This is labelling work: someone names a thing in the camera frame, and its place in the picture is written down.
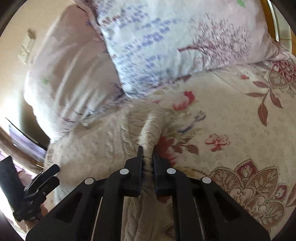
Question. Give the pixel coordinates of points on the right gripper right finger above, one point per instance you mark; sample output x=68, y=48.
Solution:
x=202, y=209

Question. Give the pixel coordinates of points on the floral bed sheet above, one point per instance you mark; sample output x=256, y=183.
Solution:
x=236, y=125

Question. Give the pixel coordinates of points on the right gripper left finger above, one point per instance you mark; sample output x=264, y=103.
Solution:
x=93, y=210

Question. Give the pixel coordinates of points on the wooden padded headboard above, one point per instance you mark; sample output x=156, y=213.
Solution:
x=280, y=19

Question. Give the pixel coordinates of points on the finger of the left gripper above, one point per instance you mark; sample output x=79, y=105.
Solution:
x=43, y=184

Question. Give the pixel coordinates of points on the blue floral print pillow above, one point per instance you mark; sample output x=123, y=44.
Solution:
x=153, y=43

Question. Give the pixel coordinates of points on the wall light switch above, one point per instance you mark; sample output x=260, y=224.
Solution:
x=26, y=48

